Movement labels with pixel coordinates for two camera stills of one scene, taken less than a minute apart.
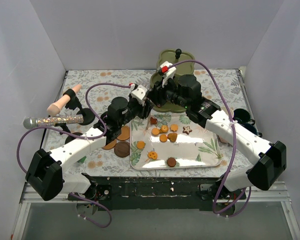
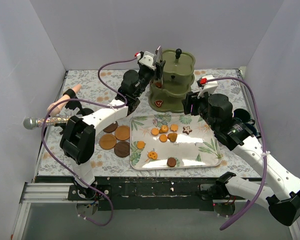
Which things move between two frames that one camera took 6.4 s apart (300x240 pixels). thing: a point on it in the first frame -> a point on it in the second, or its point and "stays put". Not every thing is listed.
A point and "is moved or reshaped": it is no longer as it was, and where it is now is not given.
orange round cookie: [140, 144] stays put
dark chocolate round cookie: [171, 162] stays put
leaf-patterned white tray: [175, 140] stays put
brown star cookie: [153, 120] is moved or reshaped
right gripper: [157, 94] -> [188, 104]
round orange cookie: [163, 138] stays put
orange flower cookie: [174, 127] stays put
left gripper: [145, 110] -> [159, 68]
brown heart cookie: [172, 137] stays put
